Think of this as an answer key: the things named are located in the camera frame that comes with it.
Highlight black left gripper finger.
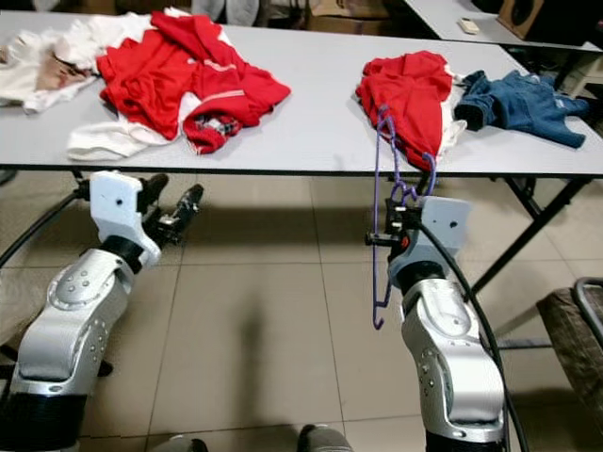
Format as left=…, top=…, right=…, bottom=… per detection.
left=177, top=184, right=207, bottom=229

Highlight purple plastic hanger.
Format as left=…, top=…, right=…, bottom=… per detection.
left=371, top=104, right=440, bottom=331

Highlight red garment white stripes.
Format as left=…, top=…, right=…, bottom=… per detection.
left=149, top=11, right=292, bottom=156

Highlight white cloth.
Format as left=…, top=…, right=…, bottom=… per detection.
left=438, top=104, right=470, bottom=156

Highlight plain red garment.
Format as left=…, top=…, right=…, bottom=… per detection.
left=96, top=31, right=199, bottom=142
left=355, top=50, right=456, bottom=172

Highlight grey table black legs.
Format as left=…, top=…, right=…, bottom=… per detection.
left=0, top=11, right=603, bottom=293

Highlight blue denim garment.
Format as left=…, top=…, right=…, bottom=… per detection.
left=454, top=69, right=591, bottom=150

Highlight grey oval cushion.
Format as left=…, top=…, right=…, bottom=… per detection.
left=226, top=0, right=260, bottom=24
left=193, top=0, right=227, bottom=24

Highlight cream garment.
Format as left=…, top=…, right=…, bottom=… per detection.
left=0, top=11, right=194, bottom=116

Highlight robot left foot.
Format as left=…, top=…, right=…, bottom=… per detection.
left=149, top=433, right=210, bottom=452

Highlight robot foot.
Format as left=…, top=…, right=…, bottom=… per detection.
left=149, top=433, right=210, bottom=452
left=295, top=424, right=356, bottom=452

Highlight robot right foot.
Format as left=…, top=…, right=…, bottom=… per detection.
left=295, top=424, right=356, bottom=452

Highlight white table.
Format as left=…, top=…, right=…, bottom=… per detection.
left=400, top=0, right=603, bottom=53

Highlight cardboard box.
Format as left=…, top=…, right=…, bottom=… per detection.
left=306, top=0, right=387, bottom=20

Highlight wooden speaker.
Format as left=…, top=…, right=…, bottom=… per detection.
left=497, top=0, right=548, bottom=41

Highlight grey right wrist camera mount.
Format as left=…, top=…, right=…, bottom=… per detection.
left=417, top=195, right=473, bottom=279

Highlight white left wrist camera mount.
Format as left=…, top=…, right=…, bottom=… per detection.
left=88, top=169, right=164, bottom=270

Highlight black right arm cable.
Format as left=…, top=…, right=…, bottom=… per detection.
left=419, top=221, right=530, bottom=452

